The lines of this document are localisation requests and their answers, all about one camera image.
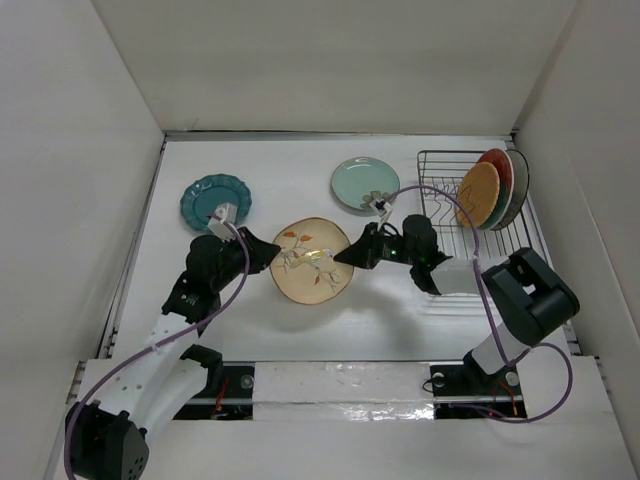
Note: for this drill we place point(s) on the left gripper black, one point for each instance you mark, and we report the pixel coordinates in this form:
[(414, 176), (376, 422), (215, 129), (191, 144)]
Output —
[(262, 253)]

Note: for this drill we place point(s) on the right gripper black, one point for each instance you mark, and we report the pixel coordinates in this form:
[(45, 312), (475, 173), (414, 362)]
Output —
[(363, 252)]

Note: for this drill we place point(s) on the beige bird plate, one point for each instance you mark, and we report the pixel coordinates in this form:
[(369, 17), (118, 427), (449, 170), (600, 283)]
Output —
[(305, 270)]

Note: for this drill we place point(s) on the light blue flower plate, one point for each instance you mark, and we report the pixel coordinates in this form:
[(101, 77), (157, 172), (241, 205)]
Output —
[(355, 180)]

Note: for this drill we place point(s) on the orange woven plate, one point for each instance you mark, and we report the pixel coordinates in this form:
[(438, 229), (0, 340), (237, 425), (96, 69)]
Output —
[(478, 194)]

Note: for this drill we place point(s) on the red plate blue flower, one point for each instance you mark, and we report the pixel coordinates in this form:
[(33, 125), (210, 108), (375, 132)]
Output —
[(504, 167)]

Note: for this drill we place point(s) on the grey tree plate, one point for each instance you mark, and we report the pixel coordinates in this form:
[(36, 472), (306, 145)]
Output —
[(521, 180)]

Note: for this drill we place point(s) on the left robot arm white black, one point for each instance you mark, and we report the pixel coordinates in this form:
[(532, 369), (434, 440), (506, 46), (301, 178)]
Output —
[(109, 432)]

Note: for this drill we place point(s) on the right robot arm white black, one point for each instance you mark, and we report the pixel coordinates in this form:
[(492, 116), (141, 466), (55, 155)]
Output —
[(532, 300)]

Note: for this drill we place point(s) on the dark teal scalloped plate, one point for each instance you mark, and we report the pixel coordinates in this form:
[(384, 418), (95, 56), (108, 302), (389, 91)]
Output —
[(203, 196)]

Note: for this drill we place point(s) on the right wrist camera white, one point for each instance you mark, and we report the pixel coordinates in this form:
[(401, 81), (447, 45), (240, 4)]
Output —
[(383, 209)]

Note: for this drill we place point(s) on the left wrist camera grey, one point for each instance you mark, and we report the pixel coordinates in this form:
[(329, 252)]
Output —
[(220, 219)]

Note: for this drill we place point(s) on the black wire dish rack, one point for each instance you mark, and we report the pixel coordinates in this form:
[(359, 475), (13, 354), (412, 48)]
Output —
[(444, 170)]

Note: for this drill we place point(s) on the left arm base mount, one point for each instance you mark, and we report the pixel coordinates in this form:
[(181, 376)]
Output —
[(232, 401)]

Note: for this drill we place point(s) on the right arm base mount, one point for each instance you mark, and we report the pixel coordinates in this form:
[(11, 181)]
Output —
[(454, 398)]

